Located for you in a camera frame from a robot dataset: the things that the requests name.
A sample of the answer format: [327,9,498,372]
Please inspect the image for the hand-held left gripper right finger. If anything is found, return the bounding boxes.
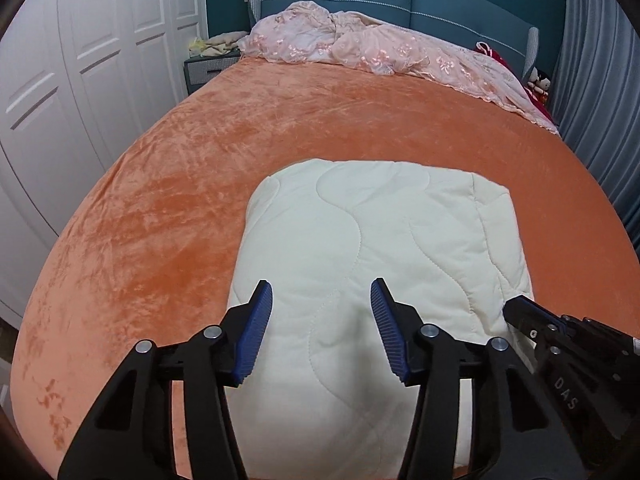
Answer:
[370,277,586,480]

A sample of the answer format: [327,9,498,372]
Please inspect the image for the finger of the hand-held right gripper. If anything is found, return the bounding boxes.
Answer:
[502,296,563,343]

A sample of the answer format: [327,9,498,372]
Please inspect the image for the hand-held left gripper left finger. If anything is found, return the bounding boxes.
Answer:
[57,280,274,480]

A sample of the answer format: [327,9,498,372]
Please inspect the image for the cream quilted top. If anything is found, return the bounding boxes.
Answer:
[226,159,538,471]

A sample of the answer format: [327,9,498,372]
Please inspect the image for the orange velvet blanket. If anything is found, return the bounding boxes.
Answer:
[10,55,640,480]

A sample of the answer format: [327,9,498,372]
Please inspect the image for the red cloth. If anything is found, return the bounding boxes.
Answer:
[475,41,556,122]

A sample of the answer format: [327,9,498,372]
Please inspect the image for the plush dolls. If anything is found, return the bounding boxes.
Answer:
[525,66,552,96]

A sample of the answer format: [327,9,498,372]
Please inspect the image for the grey curtain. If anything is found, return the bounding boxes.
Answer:
[547,0,640,251]

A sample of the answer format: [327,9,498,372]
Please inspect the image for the grey nightstand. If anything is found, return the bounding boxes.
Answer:
[182,55,241,98]

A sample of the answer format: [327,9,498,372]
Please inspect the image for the pink lace quilt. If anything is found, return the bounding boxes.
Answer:
[237,1,560,135]

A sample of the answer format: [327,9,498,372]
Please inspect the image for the pale yellow cloth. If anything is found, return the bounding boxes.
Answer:
[189,32,248,58]

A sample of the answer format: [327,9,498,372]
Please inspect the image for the blue upholstered headboard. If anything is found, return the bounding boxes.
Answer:
[247,0,541,81]

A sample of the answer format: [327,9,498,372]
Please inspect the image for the white wardrobe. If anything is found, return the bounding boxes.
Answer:
[0,0,211,321]

